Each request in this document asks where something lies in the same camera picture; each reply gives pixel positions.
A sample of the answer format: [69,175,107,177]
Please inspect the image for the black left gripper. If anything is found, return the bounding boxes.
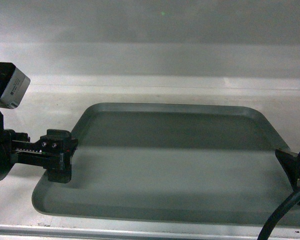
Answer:
[0,62,78,184]

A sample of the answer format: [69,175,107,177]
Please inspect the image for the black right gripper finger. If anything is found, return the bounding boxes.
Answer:
[275,148,300,191]

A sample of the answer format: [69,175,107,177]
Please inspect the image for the grey rectangular serving tray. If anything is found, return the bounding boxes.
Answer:
[32,103,292,226]

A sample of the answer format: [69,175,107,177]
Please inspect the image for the white upper shelf board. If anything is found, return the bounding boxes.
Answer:
[0,74,300,240]

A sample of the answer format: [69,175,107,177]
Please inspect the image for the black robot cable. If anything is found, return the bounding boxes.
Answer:
[256,183,300,240]

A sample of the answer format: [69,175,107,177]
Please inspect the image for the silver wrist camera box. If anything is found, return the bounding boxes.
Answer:
[0,67,31,109]

